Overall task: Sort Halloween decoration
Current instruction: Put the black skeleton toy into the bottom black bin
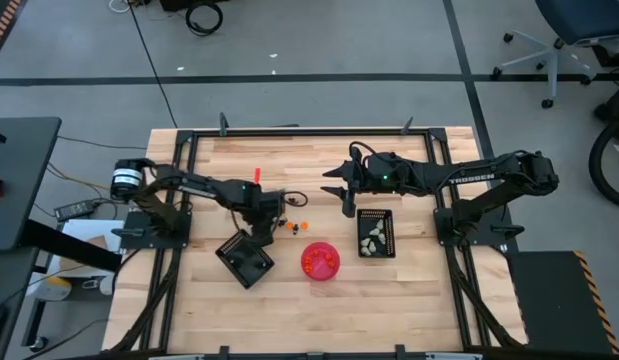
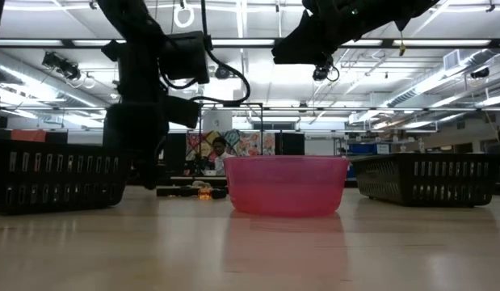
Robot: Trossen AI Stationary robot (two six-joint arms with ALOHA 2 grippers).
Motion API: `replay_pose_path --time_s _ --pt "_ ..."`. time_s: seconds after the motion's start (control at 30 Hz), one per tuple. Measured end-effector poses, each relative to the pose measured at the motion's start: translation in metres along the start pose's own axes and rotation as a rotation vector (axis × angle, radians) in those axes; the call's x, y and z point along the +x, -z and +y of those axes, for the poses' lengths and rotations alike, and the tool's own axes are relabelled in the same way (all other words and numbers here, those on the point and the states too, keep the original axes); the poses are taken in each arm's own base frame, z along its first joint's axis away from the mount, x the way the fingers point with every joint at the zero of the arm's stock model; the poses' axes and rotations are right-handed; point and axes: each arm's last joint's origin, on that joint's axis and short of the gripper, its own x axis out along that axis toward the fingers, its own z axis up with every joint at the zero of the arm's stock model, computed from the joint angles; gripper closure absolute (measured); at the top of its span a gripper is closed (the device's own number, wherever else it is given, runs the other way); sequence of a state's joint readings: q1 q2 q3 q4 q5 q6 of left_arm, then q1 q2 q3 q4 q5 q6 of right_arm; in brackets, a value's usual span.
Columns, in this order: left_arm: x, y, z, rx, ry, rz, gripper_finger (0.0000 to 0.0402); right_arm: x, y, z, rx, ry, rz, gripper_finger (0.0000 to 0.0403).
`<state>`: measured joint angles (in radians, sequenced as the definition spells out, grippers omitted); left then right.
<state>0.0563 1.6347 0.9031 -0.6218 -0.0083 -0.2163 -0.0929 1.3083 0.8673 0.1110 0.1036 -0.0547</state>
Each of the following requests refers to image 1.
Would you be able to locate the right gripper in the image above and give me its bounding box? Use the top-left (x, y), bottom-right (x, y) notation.
top-left (320, 152), bottom-right (415, 202)

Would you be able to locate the black slotted plastic basket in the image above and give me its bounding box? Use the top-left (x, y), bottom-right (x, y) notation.
top-left (214, 228), bottom-right (276, 291)
top-left (356, 208), bottom-right (396, 259)

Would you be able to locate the red plastic bowl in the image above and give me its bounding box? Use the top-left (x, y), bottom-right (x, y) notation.
top-left (300, 241), bottom-right (341, 282)

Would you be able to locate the white sheet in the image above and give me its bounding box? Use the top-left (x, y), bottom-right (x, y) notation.
top-left (61, 218), bottom-right (126, 251)

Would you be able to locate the black power adapter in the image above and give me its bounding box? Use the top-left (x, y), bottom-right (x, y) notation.
top-left (53, 198), bottom-right (101, 223)

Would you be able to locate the black desk support beam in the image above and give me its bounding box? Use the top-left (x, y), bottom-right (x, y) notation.
top-left (19, 218), bottom-right (124, 274)

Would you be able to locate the black equipment cabinet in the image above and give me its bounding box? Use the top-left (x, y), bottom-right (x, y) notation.
top-left (158, 0), bottom-right (231, 13)

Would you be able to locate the white yellow round container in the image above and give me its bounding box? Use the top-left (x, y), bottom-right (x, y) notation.
top-left (34, 276), bottom-right (74, 302)

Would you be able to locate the black desk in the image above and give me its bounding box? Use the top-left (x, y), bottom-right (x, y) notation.
top-left (0, 116), bottom-right (63, 253)

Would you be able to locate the blue office chair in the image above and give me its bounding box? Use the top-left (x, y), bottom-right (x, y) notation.
top-left (491, 0), bottom-right (619, 110)

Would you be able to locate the black aluminium table frame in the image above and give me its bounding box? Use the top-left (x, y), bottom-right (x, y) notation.
top-left (102, 112), bottom-right (529, 360)

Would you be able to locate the thin black floor cable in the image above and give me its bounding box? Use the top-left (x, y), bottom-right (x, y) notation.
top-left (127, 0), bottom-right (179, 130)

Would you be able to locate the coiled black cable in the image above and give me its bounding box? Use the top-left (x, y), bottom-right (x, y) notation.
top-left (185, 1), bottom-right (224, 37)

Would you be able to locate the black orange vacuum with hose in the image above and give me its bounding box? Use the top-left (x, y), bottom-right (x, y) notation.
top-left (587, 82), bottom-right (619, 211)

